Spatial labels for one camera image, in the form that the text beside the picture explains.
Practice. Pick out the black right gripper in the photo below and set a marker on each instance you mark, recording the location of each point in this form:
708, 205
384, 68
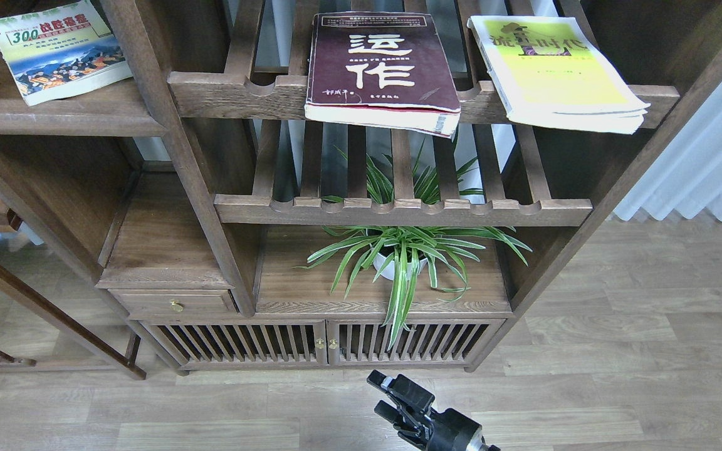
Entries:
424, 428

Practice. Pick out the colourful 300 paperback book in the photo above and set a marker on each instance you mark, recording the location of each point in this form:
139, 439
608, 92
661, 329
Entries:
61, 52

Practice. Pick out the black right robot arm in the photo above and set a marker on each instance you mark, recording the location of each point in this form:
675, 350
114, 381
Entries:
491, 447

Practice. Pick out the right slatted cabinet door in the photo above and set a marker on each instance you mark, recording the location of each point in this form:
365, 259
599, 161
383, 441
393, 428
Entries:
427, 342

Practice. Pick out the slatted cabinet door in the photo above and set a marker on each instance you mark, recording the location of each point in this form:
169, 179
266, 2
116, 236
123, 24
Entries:
427, 342
244, 344

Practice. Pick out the white plant pot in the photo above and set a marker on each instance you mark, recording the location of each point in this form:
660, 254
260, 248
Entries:
389, 270

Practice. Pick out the left slatted cabinet door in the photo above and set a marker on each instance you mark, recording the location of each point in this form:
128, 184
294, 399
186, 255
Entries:
244, 344

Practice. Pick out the brass drawer knob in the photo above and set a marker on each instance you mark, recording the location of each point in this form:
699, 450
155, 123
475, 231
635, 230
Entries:
176, 306

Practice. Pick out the dark wooden bookshelf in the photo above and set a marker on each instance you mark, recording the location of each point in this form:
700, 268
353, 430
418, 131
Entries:
177, 179

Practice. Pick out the small wooden drawer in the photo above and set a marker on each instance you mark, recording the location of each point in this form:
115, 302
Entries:
143, 303

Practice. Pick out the maroon book white characters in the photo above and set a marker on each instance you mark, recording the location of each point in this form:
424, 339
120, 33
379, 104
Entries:
381, 69

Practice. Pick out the yellow cover book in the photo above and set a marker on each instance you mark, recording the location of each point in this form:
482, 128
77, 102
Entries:
548, 74

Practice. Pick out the white pleated curtain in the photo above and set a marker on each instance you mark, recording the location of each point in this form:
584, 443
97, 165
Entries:
686, 179

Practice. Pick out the wooden side furniture frame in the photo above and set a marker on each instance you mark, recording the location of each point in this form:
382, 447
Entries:
106, 357

